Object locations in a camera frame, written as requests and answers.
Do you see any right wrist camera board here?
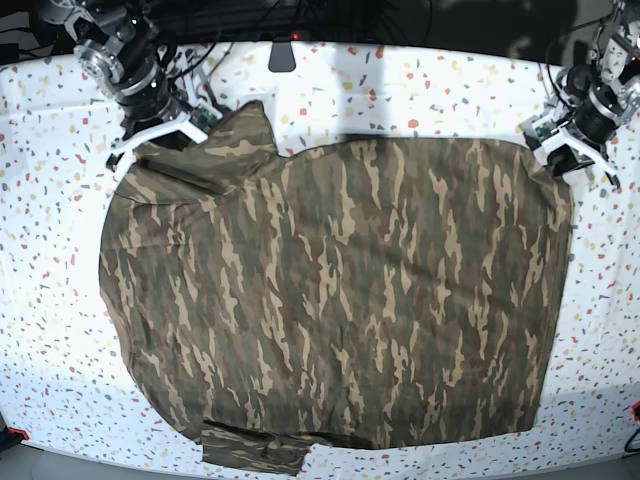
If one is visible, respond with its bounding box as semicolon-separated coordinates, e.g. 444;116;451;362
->
191;102;223;130

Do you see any black cables bundle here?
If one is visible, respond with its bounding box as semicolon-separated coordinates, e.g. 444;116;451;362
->
149;0;436;46

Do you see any camouflage T-shirt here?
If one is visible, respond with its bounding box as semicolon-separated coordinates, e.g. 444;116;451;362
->
99;102;573;475

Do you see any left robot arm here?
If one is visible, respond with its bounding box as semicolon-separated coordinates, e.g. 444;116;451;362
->
532;1;639;189

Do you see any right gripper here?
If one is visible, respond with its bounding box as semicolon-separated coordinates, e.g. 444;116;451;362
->
105;74;209;170

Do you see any terrazzo patterned table cloth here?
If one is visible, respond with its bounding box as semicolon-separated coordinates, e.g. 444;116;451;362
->
1;42;639;479

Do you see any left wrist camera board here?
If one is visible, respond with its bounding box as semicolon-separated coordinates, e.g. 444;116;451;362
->
531;118;555;145

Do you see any red right edge clamp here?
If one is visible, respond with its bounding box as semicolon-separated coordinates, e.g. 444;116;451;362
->
631;401;640;422

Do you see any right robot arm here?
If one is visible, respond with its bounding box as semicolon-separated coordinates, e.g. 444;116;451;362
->
35;1;221;171

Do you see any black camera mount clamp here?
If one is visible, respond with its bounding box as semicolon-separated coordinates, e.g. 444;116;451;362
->
268;41;296;73

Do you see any red table corner clamp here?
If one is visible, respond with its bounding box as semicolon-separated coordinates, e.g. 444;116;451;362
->
7;427;29;442

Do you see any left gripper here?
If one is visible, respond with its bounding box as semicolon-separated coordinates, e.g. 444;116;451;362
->
541;89;635;189

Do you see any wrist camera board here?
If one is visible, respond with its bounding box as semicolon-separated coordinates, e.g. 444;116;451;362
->
531;118;555;145
191;102;223;130

